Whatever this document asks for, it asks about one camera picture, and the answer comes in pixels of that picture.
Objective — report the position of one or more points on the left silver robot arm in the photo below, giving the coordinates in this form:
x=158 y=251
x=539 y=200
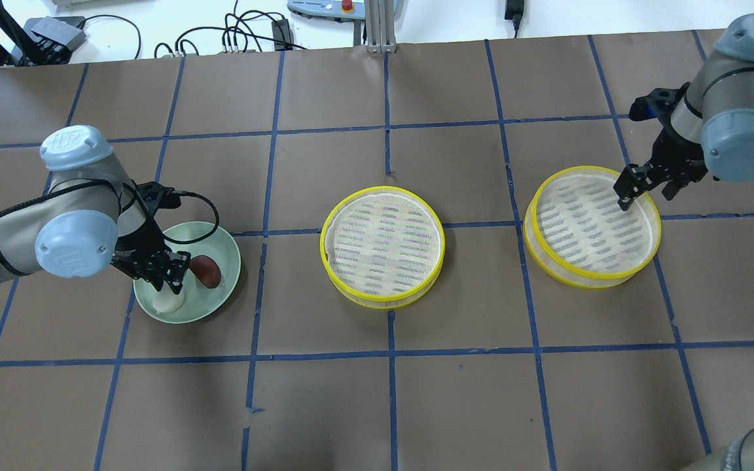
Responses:
x=94 y=216

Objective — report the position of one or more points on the yellow steamer basket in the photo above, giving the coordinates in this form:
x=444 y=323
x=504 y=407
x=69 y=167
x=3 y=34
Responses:
x=576 y=232
x=382 y=247

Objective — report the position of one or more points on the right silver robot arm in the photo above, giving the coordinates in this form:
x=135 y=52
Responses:
x=707 y=123

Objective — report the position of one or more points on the green plate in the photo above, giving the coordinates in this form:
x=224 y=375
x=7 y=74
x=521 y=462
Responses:
x=198 y=301

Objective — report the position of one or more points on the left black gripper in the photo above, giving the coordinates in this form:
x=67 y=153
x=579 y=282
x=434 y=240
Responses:
x=139 y=245

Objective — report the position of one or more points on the teach pendant tablet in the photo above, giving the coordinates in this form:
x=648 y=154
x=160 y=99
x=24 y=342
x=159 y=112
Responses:
x=338 y=11

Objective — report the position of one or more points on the white bun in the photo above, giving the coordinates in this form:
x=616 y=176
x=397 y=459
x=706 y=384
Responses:
x=167 y=302

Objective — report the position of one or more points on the brown bun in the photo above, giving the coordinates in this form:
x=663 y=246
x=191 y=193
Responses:
x=206 y=271

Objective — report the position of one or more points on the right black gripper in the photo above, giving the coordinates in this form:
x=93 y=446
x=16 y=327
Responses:
x=673 y=155

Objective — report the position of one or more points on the aluminium frame post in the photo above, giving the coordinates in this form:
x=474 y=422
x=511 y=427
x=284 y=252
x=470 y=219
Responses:
x=380 y=26

